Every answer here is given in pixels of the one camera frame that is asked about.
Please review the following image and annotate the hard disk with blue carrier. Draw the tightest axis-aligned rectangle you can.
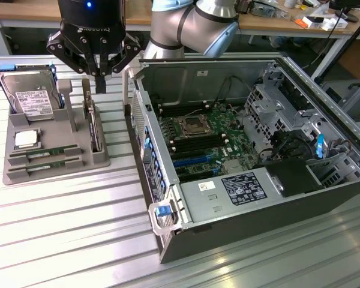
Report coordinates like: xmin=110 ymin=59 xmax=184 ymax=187
xmin=0 ymin=61 xmax=64 ymax=122

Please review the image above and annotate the CPU socket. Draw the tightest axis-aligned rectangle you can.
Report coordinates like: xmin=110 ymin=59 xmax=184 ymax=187
xmin=173 ymin=115 xmax=214 ymax=139

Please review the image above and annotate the silver power supply unit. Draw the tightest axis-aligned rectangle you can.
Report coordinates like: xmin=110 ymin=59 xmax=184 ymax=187
xmin=179 ymin=167 xmax=284 ymax=224

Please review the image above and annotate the blue expansion slot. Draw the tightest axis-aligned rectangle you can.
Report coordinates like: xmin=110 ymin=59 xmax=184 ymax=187
xmin=172 ymin=155 xmax=216 ymax=168

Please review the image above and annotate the green RAM stick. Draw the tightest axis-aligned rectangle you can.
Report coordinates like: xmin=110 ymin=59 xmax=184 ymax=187
xmin=25 ymin=149 xmax=66 ymax=158
xmin=26 ymin=161 xmax=68 ymax=171

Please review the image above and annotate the black wire bundle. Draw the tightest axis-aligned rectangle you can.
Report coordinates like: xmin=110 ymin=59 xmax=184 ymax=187
xmin=259 ymin=130 xmax=314 ymax=164

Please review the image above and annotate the gray metal drive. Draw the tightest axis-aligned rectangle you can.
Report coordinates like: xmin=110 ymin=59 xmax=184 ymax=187
xmin=250 ymin=4 xmax=278 ymax=17

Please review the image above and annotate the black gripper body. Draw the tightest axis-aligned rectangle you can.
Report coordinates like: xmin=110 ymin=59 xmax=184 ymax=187
xmin=57 ymin=0 xmax=127 ymax=55

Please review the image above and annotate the brown cardboard box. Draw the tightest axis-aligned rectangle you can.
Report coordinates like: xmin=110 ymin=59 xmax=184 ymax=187
xmin=337 ymin=47 xmax=360 ymax=80

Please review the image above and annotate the black expansion slot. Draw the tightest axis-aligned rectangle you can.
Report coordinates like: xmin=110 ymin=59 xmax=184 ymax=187
xmin=170 ymin=149 xmax=207 ymax=160

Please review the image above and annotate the green motherboard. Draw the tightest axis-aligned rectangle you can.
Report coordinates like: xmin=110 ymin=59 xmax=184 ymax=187
xmin=154 ymin=100 xmax=260 ymax=184

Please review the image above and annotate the wooden desk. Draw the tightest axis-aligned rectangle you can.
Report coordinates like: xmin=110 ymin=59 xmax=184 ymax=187
xmin=0 ymin=0 xmax=153 ymax=56
xmin=236 ymin=0 xmax=360 ymax=80

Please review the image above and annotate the gray parts rack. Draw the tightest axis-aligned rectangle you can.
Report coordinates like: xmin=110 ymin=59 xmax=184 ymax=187
xmin=2 ymin=78 xmax=111 ymax=186

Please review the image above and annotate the blue disk bay tab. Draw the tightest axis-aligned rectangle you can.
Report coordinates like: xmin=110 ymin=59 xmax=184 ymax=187
xmin=316 ymin=134 xmax=325 ymax=159

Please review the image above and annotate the open black PC case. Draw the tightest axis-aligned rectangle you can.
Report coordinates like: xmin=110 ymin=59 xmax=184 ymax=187
xmin=122 ymin=55 xmax=360 ymax=265

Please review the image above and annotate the black monitor base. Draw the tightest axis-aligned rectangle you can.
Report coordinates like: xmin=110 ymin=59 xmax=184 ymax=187
xmin=337 ymin=7 xmax=360 ymax=23

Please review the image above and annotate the silver CPU chip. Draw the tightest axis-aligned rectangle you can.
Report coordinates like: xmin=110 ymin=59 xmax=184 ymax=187
xmin=14 ymin=131 xmax=40 ymax=148

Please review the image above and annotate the silver chipset heatsink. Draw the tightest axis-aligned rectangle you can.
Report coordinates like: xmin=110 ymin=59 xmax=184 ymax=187
xmin=223 ymin=158 xmax=247 ymax=175

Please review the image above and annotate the black RAM slot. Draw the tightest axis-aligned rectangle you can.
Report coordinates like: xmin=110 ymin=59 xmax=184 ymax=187
xmin=172 ymin=143 xmax=228 ymax=153
xmin=170 ymin=137 xmax=226 ymax=146
xmin=158 ymin=106 xmax=209 ymax=114
xmin=170 ymin=140 xmax=227 ymax=150
xmin=157 ymin=101 xmax=207 ymax=109
xmin=158 ymin=104 xmax=208 ymax=112
xmin=160 ymin=109 xmax=211 ymax=117
xmin=169 ymin=134 xmax=224 ymax=143

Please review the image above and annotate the orange white small box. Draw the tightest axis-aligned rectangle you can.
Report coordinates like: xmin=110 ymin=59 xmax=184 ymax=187
xmin=295 ymin=16 xmax=324 ymax=29

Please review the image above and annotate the thin black wire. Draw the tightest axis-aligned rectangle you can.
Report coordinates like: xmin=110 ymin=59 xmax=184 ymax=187
xmin=214 ymin=75 xmax=253 ymax=104

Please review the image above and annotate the silver metal disk bay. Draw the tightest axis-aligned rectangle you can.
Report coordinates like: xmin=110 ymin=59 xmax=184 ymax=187
xmin=243 ymin=61 xmax=360 ymax=187

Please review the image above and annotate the black tripod pole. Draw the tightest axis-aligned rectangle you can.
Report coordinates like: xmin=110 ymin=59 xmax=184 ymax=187
xmin=310 ymin=11 xmax=360 ymax=85

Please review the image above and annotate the black plastic fan shroud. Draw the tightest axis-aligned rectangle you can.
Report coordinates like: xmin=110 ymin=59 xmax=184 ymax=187
xmin=256 ymin=158 xmax=325 ymax=198

